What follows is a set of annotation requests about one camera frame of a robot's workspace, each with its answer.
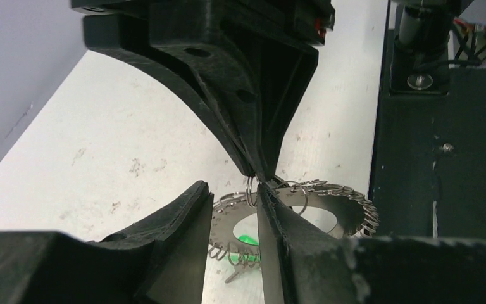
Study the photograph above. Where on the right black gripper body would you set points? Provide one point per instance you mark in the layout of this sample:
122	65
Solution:
304	21

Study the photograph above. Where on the key with green tag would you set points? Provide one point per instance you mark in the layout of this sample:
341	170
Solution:
243	256

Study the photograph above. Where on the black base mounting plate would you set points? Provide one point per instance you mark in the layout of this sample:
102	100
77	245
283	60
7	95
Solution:
428	175

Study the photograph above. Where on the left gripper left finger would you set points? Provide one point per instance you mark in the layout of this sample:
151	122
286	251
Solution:
159	259

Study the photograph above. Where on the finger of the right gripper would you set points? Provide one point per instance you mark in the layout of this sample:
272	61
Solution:
251	78
128	43

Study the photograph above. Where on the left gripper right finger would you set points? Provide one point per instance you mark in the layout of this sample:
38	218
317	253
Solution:
302	264

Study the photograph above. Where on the metal disc with keyrings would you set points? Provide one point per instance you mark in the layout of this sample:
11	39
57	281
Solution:
355	215

